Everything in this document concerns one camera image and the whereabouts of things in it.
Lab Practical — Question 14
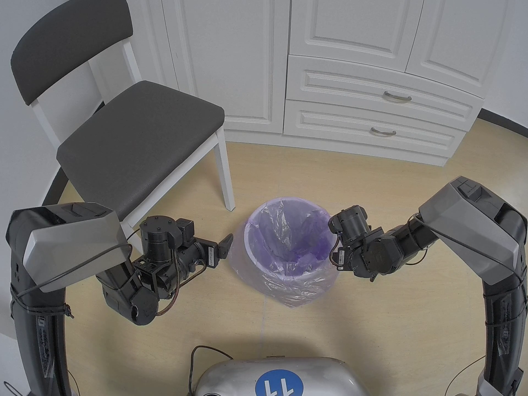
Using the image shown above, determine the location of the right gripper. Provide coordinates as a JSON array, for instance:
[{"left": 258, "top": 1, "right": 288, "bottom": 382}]
[{"left": 331, "top": 246, "right": 356, "bottom": 272}]

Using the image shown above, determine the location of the braided black cable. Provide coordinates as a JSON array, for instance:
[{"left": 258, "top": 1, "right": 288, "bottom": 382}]
[{"left": 156, "top": 258, "right": 207, "bottom": 317}]

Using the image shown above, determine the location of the white wardrobe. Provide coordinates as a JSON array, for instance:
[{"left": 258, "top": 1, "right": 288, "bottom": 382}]
[{"left": 66, "top": 0, "right": 486, "bottom": 168}]

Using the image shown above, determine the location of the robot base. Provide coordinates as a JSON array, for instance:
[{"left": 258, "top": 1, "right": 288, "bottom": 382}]
[{"left": 194, "top": 357, "right": 370, "bottom": 396}]

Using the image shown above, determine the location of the purple plastic bag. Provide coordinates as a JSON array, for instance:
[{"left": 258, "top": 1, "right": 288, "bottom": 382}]
[{"left": 228, "top": 197, "right": 341, "bottom": 309}]

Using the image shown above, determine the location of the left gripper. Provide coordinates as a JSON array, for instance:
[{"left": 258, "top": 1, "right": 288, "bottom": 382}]
[{"left": 181, "top": 233, "right": 234, "bottom": 272}]

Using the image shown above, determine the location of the thin black cable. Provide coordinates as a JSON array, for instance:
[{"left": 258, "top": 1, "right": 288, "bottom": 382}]
[{"left": 451, "top": 354, "right": 487, "bottom": 396}]

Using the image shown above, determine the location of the white chair with grey seat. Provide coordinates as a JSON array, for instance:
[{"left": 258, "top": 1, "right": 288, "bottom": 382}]
[{"left": 10, "top": 0, "right": 236, "bottom": 242}]

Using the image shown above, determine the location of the pale grey trash bin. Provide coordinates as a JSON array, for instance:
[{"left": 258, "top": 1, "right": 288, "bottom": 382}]
[{"left": 243, "top": 197, "right": 336, "bottom": 304}]

